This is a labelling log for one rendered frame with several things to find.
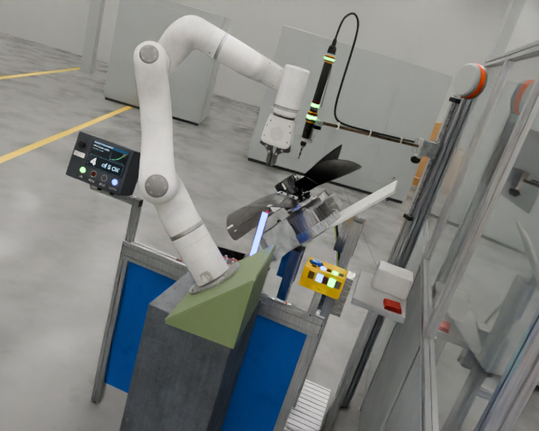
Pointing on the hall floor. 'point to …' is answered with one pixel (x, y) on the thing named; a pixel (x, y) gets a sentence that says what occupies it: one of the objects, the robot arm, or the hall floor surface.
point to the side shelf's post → (350, 370)
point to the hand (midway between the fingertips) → (271, 159)
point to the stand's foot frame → (309, 408)
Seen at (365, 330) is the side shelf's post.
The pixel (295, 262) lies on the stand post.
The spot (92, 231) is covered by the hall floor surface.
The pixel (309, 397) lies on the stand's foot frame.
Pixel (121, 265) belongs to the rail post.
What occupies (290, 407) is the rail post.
